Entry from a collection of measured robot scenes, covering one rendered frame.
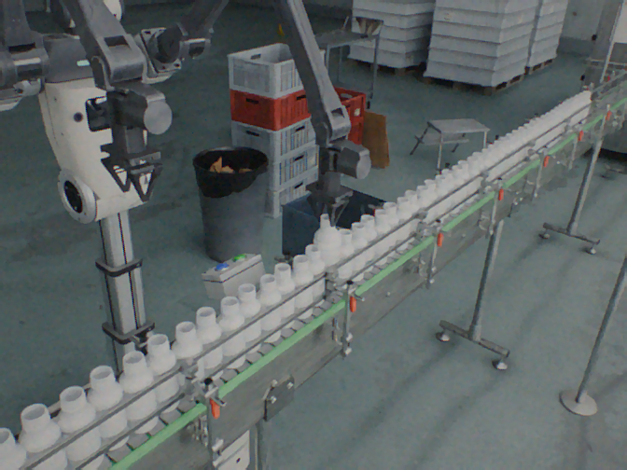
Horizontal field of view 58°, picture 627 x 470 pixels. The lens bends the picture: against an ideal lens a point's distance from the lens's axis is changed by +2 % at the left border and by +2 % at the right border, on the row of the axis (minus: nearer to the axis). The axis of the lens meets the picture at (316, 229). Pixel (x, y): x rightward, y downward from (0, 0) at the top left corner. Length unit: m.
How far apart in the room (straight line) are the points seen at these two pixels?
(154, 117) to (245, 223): 2.40
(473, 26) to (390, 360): 5.75
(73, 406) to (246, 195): 2.37
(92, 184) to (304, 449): 1.39
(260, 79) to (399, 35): 4.98
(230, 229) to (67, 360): 1.13
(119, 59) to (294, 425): 1.83
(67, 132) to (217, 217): 1.90
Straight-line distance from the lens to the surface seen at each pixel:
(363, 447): 2.46
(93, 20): 1.06
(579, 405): 2.90
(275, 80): 3.70
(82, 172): 1.60
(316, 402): 2.61
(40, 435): 1.05
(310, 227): 2.03
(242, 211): 3.31
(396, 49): 8.60
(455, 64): 8.05
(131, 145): 1.08
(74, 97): 1.52
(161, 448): 1.20
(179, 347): 1.15
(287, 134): 3.92
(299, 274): 1.34
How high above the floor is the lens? 1.86
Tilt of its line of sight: 28 degrees down
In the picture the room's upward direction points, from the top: 2 degrees clockwise
